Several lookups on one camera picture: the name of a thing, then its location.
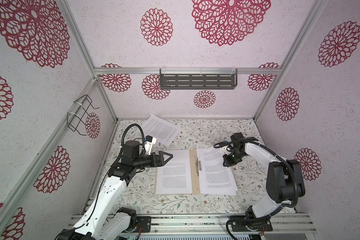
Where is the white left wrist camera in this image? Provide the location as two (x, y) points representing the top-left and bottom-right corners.
(122, 136), (157, 160)

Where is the metal folder clip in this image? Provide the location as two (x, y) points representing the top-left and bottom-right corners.
(196, 156), (201, 176)

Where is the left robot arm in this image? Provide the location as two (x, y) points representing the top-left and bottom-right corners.
(56, 151), (173, 240)

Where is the black wire wall rack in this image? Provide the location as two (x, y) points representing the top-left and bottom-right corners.
(66, 95), (99, 136)

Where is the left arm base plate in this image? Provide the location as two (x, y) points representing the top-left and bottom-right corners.
(122, 216), (152, 234)

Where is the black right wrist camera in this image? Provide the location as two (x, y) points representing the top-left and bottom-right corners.
(230, 133), (245, 144)

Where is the black corrugated left cable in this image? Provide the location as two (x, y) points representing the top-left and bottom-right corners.
(120, 123), (146, 151)

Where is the beige paper folder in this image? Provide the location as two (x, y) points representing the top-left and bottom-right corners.
(154, 148), (238, 196)

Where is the black corrugated cable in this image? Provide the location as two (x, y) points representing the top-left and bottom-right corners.
(120, 123), (146, 151)
(213, 137), (299, 240)

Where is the white printed paper sheet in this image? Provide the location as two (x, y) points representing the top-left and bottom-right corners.
(155, 150), (192, 195)

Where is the aluminium front rail frame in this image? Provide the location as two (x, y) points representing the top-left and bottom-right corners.
(64, 212), (318, 238)

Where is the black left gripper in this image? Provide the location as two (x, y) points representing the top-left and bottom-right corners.
(134, 150), (173, 170)

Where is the black corrugated right cable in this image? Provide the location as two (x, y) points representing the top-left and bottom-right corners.
(213, 137), (299, 240)

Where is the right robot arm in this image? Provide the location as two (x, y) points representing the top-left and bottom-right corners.
(214, 139), (305, 221)

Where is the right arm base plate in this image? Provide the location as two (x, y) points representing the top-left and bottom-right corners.
(229, 215), (273, 232)

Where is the grey slotted wall shelf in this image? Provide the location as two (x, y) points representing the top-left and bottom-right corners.
(159, 69), (237, 90)

